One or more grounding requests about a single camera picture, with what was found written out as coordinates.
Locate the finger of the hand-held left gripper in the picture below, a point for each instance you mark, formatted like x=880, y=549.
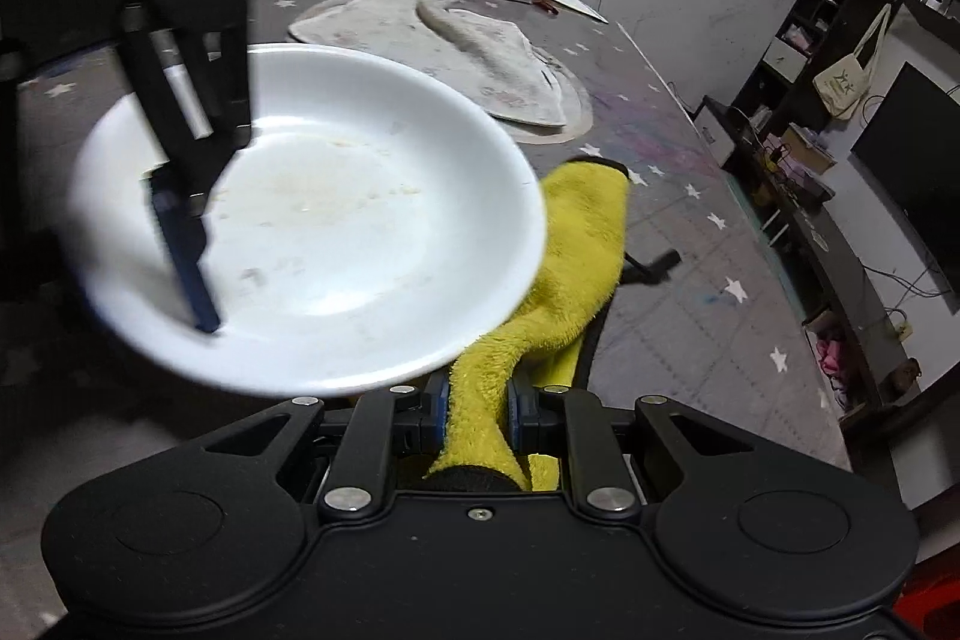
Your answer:
x=184, y=160

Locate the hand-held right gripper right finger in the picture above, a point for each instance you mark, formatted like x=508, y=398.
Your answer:
x=513, y=415

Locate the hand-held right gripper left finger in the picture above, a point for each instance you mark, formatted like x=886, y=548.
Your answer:
x=441, y=411

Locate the yellow cleaning cloth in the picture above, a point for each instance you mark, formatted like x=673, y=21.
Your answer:
x=577, y=250

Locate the white bowl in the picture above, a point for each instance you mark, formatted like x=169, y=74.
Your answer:
x=360, y=220

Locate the grey star-print mattress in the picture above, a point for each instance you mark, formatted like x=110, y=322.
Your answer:
x=675, y=325

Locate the white towel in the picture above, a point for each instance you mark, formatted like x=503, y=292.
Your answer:
x=465, y=48

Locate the round beige mat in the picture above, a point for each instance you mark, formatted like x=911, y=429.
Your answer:
x=579, y=115

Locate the pink slippers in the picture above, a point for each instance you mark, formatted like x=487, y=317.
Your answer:
x=829, y=353

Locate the white drawer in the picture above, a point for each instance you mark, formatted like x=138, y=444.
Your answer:
x=721, y=136

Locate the small red object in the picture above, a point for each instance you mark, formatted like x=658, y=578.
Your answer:
x=547, y=8

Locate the dark low television cabinet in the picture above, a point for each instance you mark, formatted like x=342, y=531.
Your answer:
x=832, y=250

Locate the white paper sheet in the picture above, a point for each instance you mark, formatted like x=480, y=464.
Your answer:
x=570, y=1

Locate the brown shoe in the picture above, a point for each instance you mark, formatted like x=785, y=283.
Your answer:
x=905, y=376

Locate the black television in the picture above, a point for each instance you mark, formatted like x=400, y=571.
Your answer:
x=915, y=183

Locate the cream tote bag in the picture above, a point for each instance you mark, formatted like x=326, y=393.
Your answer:
x=844, y=81

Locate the dark tall shelf unit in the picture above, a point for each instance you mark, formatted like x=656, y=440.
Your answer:
x=817, y=3

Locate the white wall socket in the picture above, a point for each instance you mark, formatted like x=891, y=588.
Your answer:
x=904, y=330

